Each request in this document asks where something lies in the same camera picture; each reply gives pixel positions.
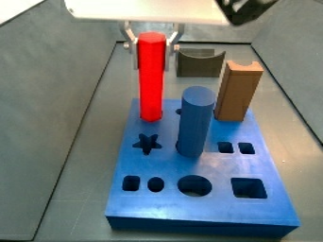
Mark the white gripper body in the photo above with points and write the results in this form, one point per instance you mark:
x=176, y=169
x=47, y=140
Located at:
x=170, y=11

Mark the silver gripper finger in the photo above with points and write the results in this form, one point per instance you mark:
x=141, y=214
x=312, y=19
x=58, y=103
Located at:
x=172, y=42
x=132, y=41

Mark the red hexagonal peg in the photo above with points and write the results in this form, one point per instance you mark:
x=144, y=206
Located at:
x=152, y=56

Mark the blue shape-sorting board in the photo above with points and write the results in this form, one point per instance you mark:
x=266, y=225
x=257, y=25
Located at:
x=228, y=192

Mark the black curved holder stand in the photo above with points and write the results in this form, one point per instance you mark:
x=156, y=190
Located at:
x=200, y=62

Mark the brown notched block peg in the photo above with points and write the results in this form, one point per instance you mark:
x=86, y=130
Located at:
x=237, y=89

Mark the blue cylinder peg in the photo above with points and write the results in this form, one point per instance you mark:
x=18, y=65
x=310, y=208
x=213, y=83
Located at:
x=198, y=103

